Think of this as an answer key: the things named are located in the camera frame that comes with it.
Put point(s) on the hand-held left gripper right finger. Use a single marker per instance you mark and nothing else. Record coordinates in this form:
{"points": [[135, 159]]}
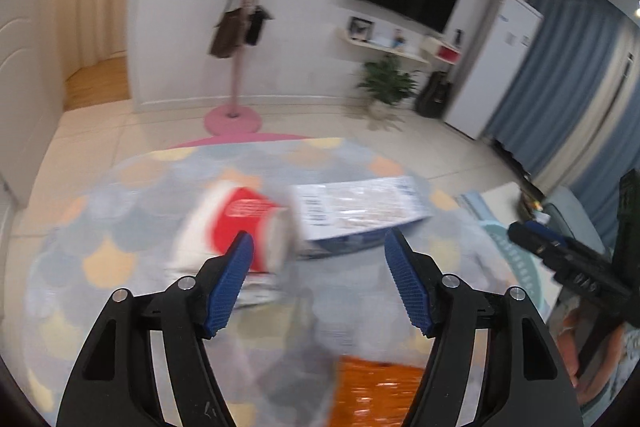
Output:
{"points": [[407, 287]]}

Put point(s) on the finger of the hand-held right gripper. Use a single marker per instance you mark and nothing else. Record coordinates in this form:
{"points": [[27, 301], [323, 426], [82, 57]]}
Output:
{"points": [[547, 232], [530, 239]]}

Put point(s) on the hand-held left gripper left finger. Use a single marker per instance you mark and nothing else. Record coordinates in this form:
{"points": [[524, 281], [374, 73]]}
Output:
{"points": [[230, 287]]}

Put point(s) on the light blue plastic basket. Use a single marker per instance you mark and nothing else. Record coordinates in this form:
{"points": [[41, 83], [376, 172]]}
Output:
{"points": [[515, 267]]}

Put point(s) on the red and white cup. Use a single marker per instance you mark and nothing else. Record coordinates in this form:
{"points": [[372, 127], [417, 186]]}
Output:
{"points": [[240, 212]]}

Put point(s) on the dark blue milk carton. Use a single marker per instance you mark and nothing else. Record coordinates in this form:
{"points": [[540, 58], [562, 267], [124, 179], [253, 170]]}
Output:
{"points": [[350, 207]]}

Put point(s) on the dark bowl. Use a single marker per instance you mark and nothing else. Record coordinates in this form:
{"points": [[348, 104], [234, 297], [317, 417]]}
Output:
{"points": [[531, 202]]}

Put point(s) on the grey blue chair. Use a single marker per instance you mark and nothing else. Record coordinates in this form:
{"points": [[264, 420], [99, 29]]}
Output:
{"points": [[585, 224]]}

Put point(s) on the white coffee table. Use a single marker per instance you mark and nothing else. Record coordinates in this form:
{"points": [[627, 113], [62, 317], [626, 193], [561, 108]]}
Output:
{"points": [[502, 199]]}

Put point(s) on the pink printed cloth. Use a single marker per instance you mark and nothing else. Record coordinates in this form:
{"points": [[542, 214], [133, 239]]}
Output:
{"points": [[590, 357]]}

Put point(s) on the blue curtain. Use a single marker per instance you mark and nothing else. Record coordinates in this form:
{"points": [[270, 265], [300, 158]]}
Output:
{"points": [[560, 82], [615, 167]]}

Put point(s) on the orange snack packet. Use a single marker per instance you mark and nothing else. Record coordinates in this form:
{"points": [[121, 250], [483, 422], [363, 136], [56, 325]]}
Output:
{"points": [[370, 392]]}

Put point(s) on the black guitar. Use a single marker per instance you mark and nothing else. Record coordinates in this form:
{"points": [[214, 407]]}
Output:
{"points": [[434, 99]]}

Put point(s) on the white refrigerator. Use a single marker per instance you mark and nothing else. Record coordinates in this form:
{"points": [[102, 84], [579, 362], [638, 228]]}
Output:
{"points": [[492, 62]]}

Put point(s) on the potted green plant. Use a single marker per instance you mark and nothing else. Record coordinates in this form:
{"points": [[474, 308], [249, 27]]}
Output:
{"points": [[387, 82]]}

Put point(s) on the pink coat rack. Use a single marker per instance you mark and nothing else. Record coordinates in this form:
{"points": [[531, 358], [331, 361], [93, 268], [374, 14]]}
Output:
{"points": [[240, 77]]}

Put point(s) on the small black device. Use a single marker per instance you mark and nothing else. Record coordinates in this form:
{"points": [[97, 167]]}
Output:
{"points": [[457, 38]]}

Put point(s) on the pen holder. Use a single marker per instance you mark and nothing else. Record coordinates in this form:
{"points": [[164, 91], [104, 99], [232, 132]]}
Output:
{"points": [[399, 39]]}

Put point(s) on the brown tote bag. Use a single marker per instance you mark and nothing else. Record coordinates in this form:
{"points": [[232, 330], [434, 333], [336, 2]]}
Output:
{"points": [[226, 37]]}

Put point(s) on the black handbag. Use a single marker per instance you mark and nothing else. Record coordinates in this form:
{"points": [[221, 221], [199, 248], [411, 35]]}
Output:
{"points": [[256, 29]]}

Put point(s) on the white open door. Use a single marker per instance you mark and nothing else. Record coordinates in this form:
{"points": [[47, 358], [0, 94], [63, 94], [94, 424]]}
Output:
{"points": [[25, 107]]}

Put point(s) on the white and red wall box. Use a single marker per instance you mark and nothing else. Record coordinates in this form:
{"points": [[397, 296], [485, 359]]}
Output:
{"points": [[442, 52]]}

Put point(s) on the low white wall shelf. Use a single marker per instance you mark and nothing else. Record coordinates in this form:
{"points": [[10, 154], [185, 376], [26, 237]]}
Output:
{"points": [[385, 52]]}

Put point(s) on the butterfly picture frame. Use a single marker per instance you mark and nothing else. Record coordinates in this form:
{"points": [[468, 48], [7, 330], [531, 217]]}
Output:
{"points": [[361, 30]]}

